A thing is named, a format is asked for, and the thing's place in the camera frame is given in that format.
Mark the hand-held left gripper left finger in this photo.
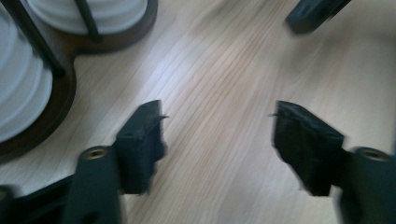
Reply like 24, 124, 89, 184
113, 99, 169, 195

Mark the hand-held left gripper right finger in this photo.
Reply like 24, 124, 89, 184
271, 100, 349, 197

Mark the dark wooden cup holder rack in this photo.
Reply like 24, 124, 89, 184
0, 0, 159, 164

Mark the stack of white paper cups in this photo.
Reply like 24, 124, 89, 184
26, 0, 149, 35
0, 6, 54, 144

